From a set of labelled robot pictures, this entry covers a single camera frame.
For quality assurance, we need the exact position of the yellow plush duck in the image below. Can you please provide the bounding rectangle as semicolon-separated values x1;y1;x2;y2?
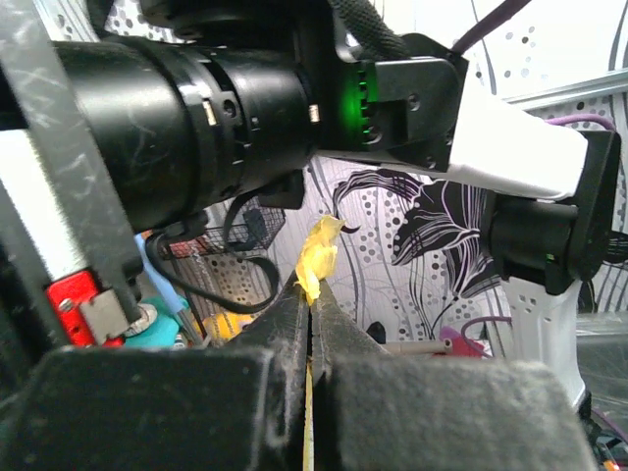
202;312;255;342

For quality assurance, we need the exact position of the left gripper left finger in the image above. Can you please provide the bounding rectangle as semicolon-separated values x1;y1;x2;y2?
1;279;309;470

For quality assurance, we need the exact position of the black wire basket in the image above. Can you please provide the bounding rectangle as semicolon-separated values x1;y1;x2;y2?
161;195;288;261

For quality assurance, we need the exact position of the yellow trash bag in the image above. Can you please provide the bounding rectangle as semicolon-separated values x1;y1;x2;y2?
294;215;344;471

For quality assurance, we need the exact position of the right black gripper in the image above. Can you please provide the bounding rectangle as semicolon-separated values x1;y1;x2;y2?
1;1;142;393

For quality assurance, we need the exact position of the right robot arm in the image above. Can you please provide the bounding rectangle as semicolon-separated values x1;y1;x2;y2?
1;1;621;412

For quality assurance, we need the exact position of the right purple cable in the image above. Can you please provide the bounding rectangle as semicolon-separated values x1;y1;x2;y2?
450;0;617;131

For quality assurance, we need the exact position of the blue handled mop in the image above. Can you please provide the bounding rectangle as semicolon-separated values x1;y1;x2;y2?
134;234;186;327

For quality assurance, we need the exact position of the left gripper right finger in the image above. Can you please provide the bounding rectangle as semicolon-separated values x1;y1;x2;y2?
311;285;597;470

